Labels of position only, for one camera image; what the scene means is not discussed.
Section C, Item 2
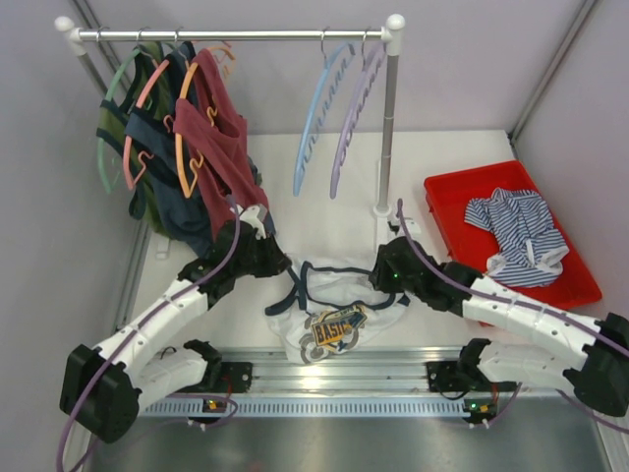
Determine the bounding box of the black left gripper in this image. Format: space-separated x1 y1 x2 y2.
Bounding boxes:
232 229 292 277

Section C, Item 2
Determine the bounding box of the white printed tank top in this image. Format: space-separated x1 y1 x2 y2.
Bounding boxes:
264 255 410 365

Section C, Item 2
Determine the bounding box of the light blue hanger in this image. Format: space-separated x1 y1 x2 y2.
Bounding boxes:
293 42 356 197

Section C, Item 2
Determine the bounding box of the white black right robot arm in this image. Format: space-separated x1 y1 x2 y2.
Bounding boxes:
370 237 628 417

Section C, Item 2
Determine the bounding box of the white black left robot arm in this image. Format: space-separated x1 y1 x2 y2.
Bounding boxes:
60 220 291 443

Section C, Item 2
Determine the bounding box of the orange hanger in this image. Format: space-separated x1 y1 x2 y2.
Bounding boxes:
174 48 252 209

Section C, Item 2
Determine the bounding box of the maroon tank top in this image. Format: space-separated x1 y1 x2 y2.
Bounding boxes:
174 49 269 239

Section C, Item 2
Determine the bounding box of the navy blue tank top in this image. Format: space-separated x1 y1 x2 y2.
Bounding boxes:
122 41 277 257

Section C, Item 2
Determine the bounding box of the pink hanger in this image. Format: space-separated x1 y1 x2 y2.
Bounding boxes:
122 58 170 190

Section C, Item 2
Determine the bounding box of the green hanger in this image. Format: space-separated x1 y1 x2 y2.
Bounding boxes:
96 47 144 194

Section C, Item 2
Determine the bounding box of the lilac purple hanger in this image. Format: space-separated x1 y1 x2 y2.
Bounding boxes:
329 42 386 200

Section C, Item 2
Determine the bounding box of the olive green tank top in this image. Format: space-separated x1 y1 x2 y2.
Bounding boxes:
96 41 167 236

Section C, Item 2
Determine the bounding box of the red plastic tray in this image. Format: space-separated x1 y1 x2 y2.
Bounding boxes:
425 160 602 310

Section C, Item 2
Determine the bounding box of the blue white striped garment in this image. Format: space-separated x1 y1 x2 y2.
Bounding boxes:
464 188 569 288

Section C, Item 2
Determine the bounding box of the metal clothes rack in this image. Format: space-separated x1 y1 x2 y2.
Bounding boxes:
54 14 406 235

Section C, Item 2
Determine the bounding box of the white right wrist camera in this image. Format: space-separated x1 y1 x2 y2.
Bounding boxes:
388 218 422 241

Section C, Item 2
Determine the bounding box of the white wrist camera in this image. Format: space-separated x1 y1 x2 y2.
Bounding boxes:
388 218 422 241
239 205 270 239

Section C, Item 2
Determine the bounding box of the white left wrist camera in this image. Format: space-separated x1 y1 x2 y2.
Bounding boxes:
239 205 270 239

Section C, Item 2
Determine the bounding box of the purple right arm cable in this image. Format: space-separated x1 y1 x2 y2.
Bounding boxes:
395 198 629 360

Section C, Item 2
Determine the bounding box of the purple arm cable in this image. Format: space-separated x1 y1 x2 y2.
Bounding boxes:
395 198 629 360
56 194 242 471

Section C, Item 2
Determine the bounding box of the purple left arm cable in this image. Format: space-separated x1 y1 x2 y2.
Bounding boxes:
56 194 242 471

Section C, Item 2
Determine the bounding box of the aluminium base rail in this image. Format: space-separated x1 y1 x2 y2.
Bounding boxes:
112 346 629 394

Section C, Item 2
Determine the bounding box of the perforated light blue cable duct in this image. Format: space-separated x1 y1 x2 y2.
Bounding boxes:
141 396 495 419

